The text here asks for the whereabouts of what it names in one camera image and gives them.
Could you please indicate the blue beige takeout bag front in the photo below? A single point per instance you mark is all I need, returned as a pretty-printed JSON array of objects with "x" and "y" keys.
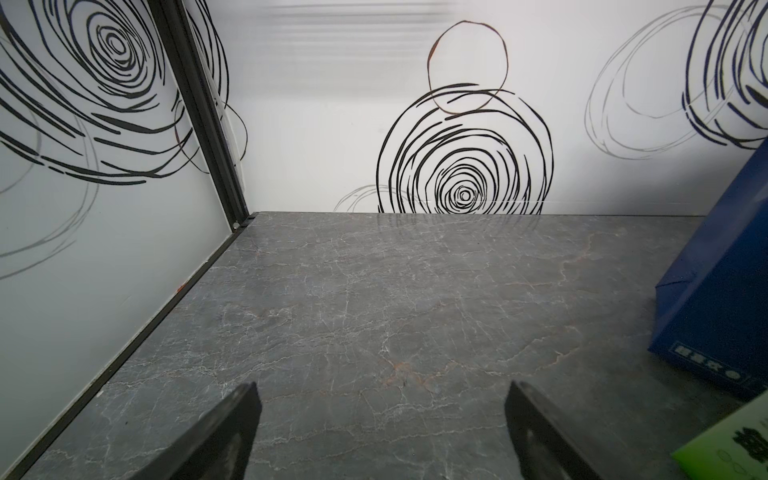
[{"x": 711, "y": 304}]

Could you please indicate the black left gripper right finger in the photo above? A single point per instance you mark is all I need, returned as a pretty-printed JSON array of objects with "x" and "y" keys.
[{"x": 548, "y": 443}]

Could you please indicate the black corner frame post left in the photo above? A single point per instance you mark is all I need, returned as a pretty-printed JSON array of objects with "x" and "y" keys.
[{"x": 176, "y": 34}]

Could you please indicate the green white bag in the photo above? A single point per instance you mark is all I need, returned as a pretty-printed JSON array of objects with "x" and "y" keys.
[{"x": 734, "y": 448}]

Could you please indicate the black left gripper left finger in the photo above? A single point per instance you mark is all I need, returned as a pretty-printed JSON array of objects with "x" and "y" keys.
[{"x": 217, "y": 446}]

